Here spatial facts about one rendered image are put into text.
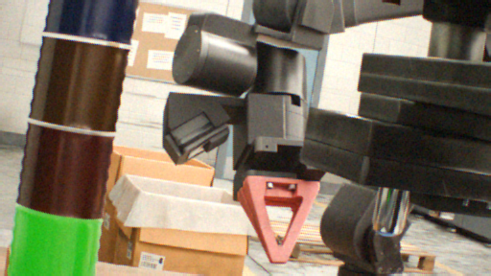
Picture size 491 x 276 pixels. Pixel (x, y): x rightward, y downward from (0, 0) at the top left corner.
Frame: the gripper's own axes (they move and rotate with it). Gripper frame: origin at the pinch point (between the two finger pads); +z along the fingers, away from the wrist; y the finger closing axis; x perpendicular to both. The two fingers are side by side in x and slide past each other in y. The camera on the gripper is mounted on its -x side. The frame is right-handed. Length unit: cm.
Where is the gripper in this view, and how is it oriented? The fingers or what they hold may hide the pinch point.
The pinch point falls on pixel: (278, 254)
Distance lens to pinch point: 90.2
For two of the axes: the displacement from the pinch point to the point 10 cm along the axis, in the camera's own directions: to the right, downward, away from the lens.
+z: 0.0, 9.2, -4.0
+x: 9.8, 0.8, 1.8
